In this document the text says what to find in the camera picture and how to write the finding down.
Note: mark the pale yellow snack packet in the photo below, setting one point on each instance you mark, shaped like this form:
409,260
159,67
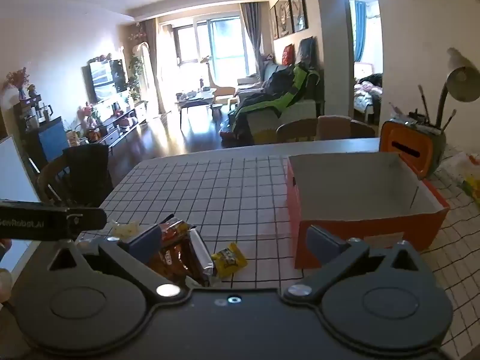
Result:
125,229

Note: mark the colourful printed paper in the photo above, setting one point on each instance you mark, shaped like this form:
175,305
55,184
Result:
465,172

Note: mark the television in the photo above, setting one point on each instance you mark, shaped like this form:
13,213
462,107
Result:
107,80

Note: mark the grey desk lamp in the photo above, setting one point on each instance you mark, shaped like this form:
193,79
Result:
463,82

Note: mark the brown silver snack packet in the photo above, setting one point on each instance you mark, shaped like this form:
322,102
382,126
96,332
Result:
200,255

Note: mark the green black jacket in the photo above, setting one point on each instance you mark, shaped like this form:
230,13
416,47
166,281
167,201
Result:
288,90

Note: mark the black garment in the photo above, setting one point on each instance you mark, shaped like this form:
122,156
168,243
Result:
86,172

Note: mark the red cushion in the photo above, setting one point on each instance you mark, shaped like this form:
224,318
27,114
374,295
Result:
288,55

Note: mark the orange green tissue box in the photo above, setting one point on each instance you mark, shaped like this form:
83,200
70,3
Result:
397,135

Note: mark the grey curtain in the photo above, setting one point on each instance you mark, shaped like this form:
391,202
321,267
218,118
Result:
252,37

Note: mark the wooden dining chair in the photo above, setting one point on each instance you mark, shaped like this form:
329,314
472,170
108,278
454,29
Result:
296,131

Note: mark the coffee table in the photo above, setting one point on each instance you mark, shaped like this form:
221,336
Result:
195,99

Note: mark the bed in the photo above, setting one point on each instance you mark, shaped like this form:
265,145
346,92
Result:
367,93

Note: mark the TV cabinet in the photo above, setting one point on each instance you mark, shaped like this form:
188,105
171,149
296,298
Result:
123,123

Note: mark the grey sofa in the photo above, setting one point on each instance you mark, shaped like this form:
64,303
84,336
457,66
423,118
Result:
300,114

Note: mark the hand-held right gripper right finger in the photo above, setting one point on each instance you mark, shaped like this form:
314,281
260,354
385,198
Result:
323,240

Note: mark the dark paintbrush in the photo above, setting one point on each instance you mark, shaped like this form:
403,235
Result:
423,101

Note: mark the orange cardboard box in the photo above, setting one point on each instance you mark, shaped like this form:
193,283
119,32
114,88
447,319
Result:
360,180

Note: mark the orange snack packet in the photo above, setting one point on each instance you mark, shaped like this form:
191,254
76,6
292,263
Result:
172,258

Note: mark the framed wall picture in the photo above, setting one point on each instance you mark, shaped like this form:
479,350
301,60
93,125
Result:
298,5
274,22
284,14

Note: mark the brown curtain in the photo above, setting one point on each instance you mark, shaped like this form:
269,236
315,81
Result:
152,63

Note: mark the white cabinet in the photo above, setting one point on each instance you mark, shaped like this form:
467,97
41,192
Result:
15,168

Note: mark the coffee machine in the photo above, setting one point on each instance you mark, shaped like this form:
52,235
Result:
32,112

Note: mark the potted plant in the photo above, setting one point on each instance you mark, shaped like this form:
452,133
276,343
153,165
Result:
135,77

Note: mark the balcony glass door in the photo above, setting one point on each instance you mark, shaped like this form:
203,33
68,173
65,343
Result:
225,48

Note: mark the pink flower vase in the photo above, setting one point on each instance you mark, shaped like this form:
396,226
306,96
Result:
18,82

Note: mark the yellow candy packet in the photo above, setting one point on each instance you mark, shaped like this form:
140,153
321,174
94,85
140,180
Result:
228,260

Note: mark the dark wooden chair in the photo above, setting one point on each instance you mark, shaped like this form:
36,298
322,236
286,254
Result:
47,180

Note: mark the round stool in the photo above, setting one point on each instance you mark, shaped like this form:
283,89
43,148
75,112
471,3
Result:
217,111

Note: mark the blue curtain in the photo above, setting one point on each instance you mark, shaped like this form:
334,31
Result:
360,30

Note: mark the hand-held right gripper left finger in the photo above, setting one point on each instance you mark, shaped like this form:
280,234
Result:
144,239

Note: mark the checkered tablecloth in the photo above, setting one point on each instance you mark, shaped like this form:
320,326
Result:
225,195

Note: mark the blue cabinet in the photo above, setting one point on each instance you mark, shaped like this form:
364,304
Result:
52,140

